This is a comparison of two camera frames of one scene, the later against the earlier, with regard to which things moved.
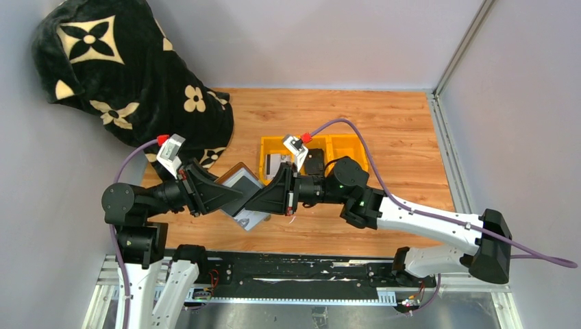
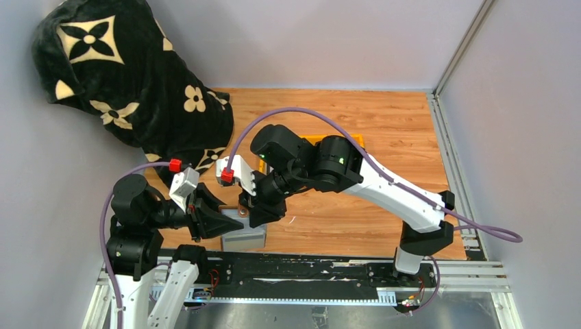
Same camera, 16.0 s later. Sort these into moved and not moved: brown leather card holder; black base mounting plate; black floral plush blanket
Moved: brown leather card holder
Not moved: black floral plush blanket; black base mounting plate
